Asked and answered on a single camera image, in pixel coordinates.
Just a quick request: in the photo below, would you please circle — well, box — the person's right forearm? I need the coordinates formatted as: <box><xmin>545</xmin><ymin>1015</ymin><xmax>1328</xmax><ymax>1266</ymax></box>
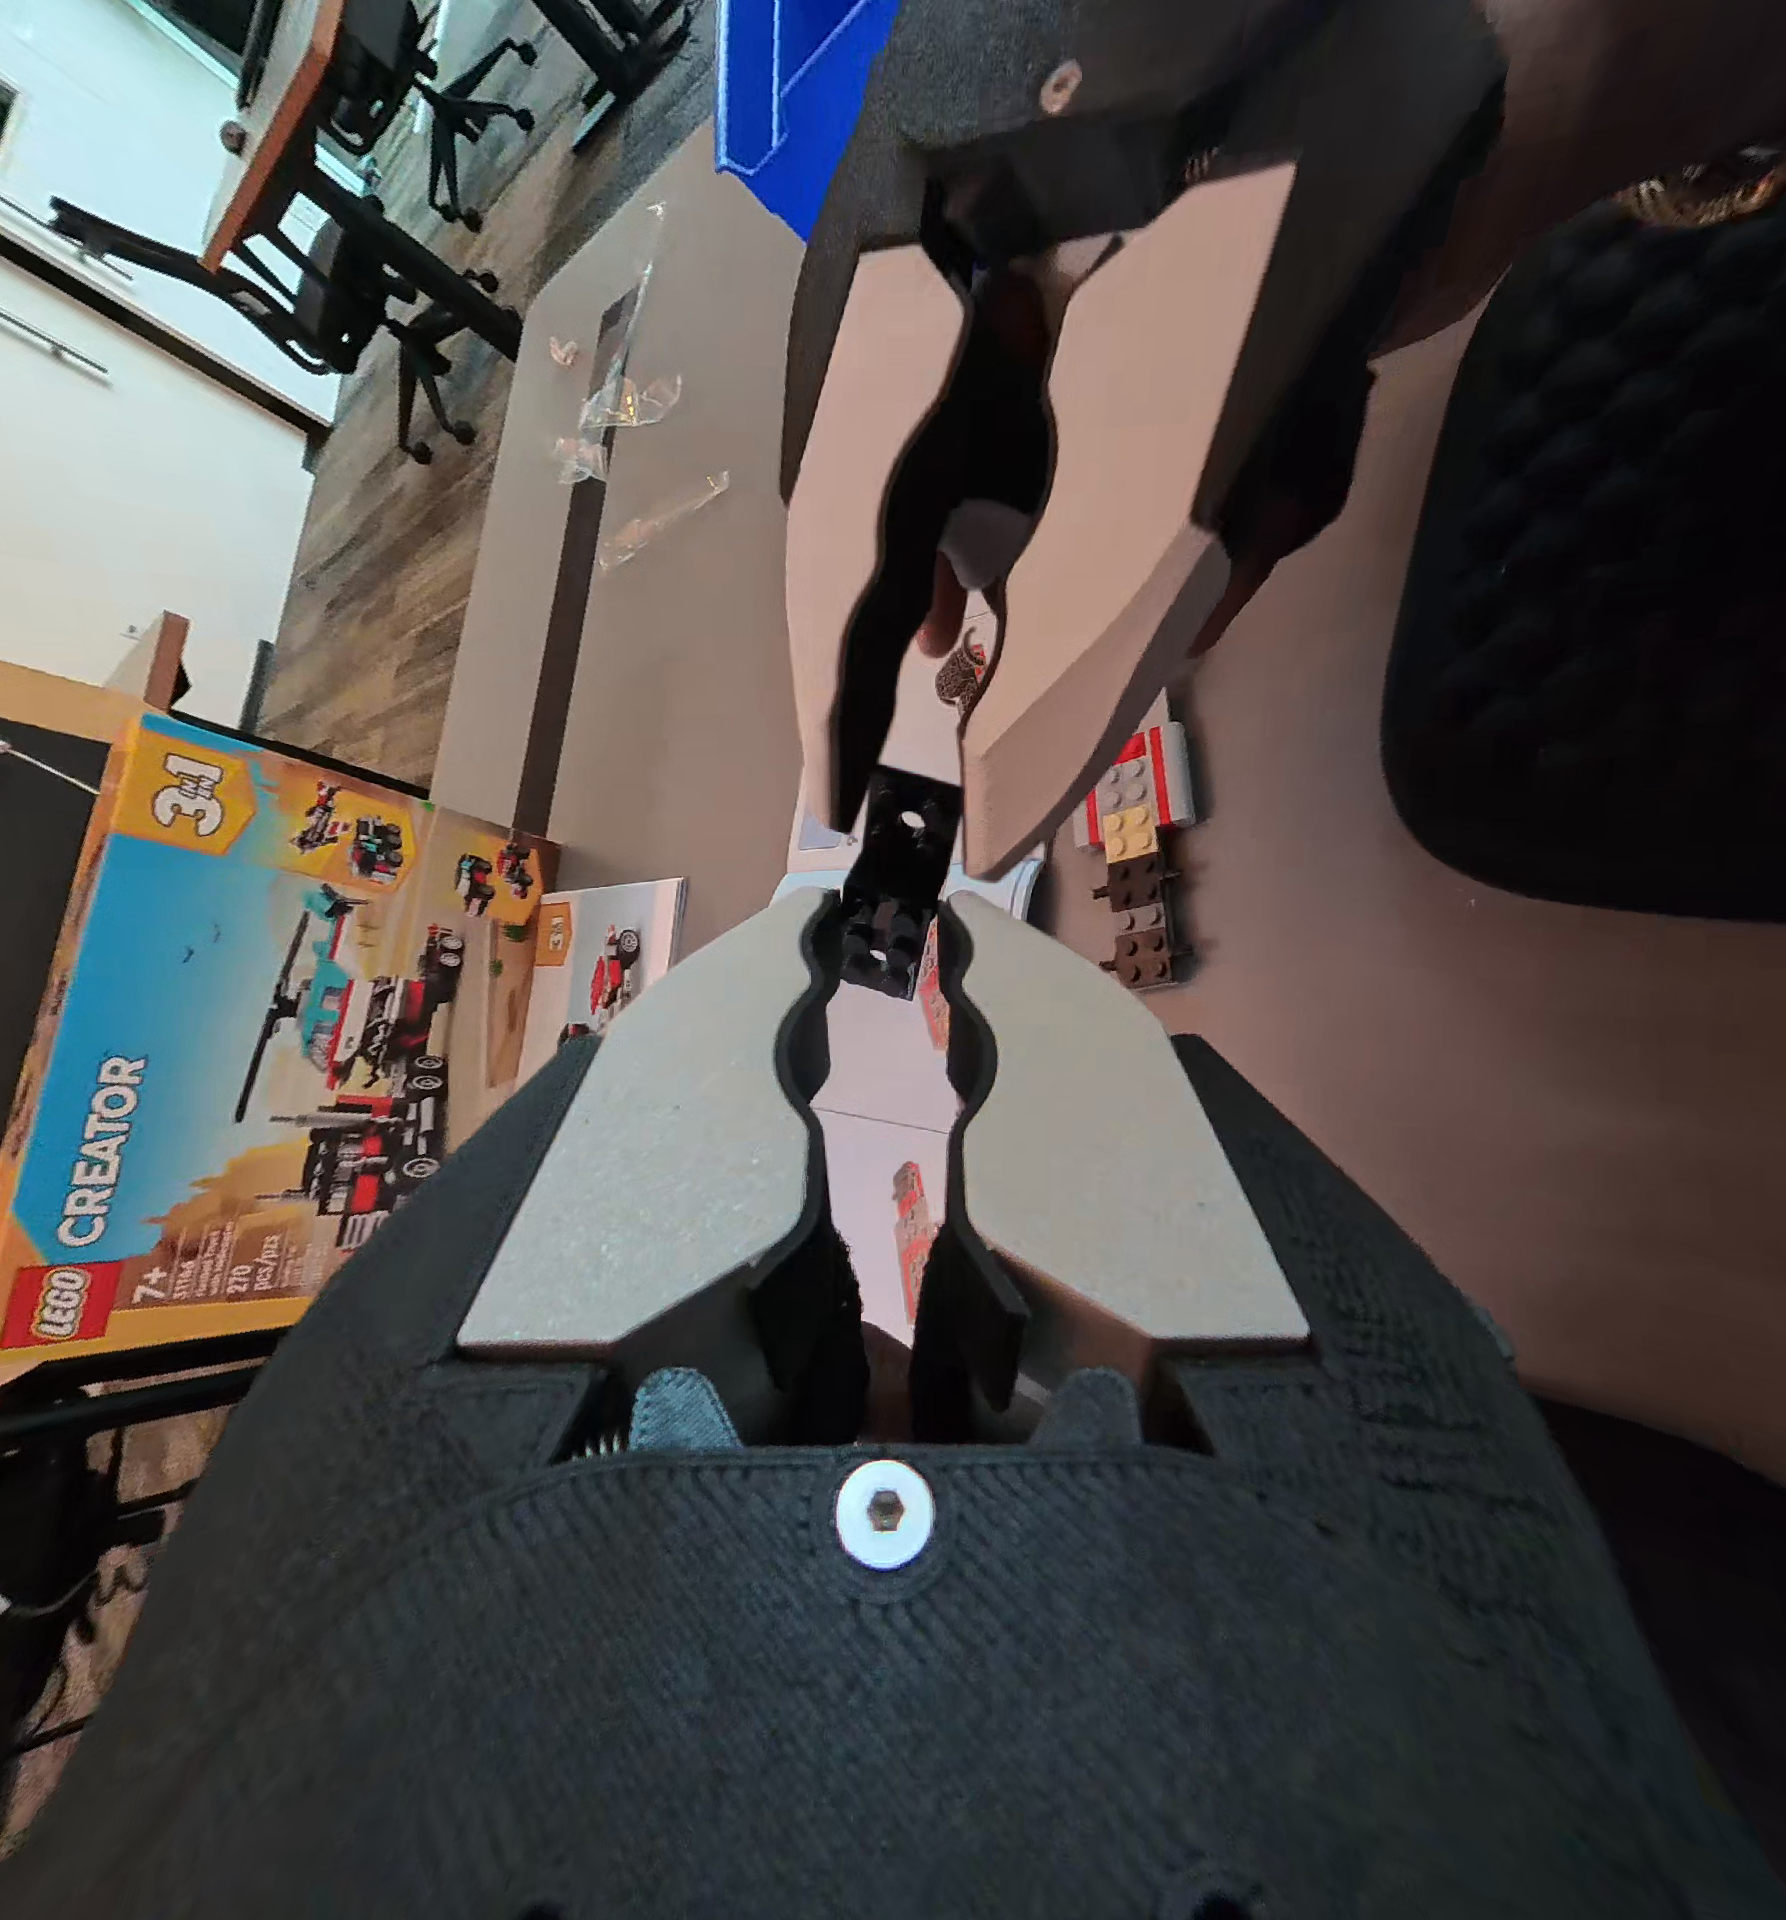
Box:
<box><xmin>1494</xmin><ymin>0</ymin><xmax>1786</xmax><ymax>227</ymax></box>

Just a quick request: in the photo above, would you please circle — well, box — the black lego piece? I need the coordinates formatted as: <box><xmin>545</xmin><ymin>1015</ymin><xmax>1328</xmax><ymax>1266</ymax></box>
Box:
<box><xmin>829</xmin><ymin>765</ymin><xmax>968</xmax><ymax>1005</ymax></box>

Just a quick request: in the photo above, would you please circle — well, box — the red grey lego model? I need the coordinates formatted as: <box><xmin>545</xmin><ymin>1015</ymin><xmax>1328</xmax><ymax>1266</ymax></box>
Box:
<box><xmin>1075</xmin><ymin>721</ymin><xmax>1210</xmax><ymax>995</ymax></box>

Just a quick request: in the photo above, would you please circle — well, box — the black table mat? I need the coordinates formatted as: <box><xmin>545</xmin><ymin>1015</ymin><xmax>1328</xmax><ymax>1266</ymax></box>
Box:
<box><xmin>0</xmin><ymin>698</ymin><xmax>129</xmax><ymax>1340</ymax></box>

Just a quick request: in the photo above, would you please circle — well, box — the orange edged office desk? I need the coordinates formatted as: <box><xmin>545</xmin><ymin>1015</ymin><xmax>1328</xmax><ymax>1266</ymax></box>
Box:
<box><xmin>199</xmin><ymin>0</ymin><xmax>523</xmax><ymax>368</ymax></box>

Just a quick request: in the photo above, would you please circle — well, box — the lego set box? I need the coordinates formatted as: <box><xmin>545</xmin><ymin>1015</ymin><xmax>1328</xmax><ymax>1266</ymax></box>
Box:
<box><xmin>0</xmin><ymin>713</ymin><xmax>565</xmax><ymax>1371</ymax></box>

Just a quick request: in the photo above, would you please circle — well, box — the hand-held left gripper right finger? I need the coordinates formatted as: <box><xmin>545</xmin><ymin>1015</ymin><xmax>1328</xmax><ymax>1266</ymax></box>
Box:
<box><xmin>939</xmin><ymin>888</ymin><xmax>1314</xmax><ymax>1363</ymax></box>

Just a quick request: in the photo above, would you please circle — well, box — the blue plastic bin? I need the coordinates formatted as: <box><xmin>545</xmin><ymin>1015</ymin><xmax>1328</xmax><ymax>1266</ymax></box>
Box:
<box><xmin>714</xmin><ymin>0</ymin><xmax>900</xmax><ymax>243</ymax></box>

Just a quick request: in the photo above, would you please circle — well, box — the white cable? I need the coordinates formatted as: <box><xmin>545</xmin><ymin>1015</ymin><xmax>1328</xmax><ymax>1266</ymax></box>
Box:
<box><xmin>0</xmin><ymin>718</ymin><xmax>103</xmax><ymax>793</ymax></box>

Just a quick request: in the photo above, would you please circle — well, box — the gold bracelet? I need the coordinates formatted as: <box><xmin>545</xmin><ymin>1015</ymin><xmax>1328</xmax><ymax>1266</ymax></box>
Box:
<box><xmin>1620</xmin><ymin>143</ymin><xmax>1786</xmax><ymax>231</ymax></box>

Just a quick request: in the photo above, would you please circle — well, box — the black table frame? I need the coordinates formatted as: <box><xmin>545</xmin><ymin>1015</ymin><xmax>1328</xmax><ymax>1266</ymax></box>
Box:
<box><xmin>0</xmin><ymin>1357</ymin><xmax>271</xmax><ymax>1908</ymax></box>

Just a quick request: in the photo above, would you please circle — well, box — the small closed instruction booklet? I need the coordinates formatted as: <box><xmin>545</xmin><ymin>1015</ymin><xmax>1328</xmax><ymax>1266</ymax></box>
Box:
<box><xmin>523</xmin><ymin>877</ymin><xmax>687</xmax><ymax>1070</ymax></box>

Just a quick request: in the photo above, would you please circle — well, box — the black textured cloth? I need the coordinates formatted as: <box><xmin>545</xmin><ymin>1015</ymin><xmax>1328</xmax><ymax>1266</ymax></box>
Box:
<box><xmin>1380</xmin><ymin>192</ymin><xmax>1786</xmax><ymax>920</ymax></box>

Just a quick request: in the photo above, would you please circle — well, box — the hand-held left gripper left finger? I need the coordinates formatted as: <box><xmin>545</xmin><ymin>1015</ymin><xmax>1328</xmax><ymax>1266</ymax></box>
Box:
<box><xmin>454</xmin><ymin>884</ymin><xmax>849</xmax><ymax>1367</ymax></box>

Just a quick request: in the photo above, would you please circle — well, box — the wall handrail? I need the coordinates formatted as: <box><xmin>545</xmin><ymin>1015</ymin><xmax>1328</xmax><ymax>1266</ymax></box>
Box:
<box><xmin>0</xmin><ymin>270</ymin><xmax>109</xmax><ymax>380</ymax></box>

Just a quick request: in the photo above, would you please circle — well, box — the clear plastic bag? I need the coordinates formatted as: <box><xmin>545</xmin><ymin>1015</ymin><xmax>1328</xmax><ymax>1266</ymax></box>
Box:
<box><xmin>573</xmin><ymin>201</ymin><xmax>673</xmax><ymax>440</ymax></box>
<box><xmin>592</xmin><ymin>470</ymin><xmax>730</xmax><ymax>573</ymax></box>

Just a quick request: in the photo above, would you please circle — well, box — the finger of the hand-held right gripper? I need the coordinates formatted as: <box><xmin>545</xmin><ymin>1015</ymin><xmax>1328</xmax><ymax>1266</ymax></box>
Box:
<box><xmin>779</xmin><ymin>241</ymin><xmax>985</xmax><ymax>829</ymax></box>
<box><xmin>956</xmin><ymin>151</ymin><xmax>1302</xmax><ymax>884</ymax></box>

